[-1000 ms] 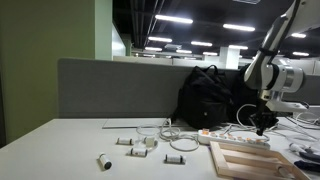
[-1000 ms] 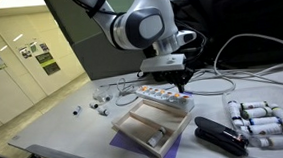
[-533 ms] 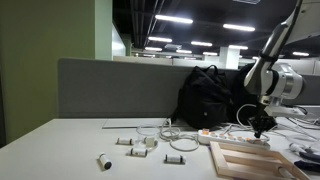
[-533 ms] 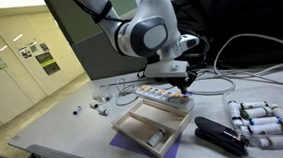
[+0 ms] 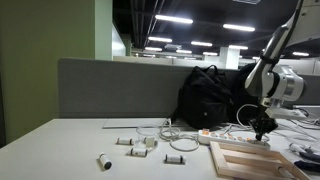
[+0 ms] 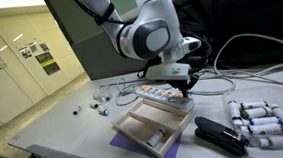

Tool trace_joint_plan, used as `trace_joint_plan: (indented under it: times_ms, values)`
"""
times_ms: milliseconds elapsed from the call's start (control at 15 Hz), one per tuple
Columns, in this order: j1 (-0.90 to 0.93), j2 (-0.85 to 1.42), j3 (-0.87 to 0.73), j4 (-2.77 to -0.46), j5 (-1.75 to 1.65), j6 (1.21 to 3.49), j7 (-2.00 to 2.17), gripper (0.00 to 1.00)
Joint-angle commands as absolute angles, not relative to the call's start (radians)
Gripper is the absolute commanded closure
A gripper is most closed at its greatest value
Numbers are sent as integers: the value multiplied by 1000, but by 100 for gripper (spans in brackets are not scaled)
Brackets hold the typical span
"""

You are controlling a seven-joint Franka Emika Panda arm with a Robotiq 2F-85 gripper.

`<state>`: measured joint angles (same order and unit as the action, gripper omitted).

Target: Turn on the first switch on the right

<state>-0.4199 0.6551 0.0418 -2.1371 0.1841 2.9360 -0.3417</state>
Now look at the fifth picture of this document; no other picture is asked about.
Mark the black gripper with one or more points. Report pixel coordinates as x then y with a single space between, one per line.
264 123

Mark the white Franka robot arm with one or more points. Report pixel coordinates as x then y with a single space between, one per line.
263 80

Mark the white power strip orange switches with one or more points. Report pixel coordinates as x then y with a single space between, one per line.
226 137

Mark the white paint tube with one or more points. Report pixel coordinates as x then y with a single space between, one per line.
296 147

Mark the wooden divided tray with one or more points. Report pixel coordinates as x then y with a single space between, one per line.
233 166

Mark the large black bag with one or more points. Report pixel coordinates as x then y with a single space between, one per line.
240 93

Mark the black stapler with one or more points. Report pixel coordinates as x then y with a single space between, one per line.
308 165

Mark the black backpack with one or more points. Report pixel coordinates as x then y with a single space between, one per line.
203 96

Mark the white building pillar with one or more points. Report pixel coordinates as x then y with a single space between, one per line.
229 58

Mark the small white vial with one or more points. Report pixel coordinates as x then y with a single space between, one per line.
138 152
174 159
150 141
125 141

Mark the fluorescent ceiling light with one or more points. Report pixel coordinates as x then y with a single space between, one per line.
153 49
160 39
300 53
238 47
201 43
238 27
174 19
210 53
183 51

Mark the clear plastic cup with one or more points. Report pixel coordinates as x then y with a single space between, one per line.
141 133

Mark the gray desk partition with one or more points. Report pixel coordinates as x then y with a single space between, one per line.
116 88

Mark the small vial with dark cap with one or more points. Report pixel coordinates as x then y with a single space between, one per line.
105 161

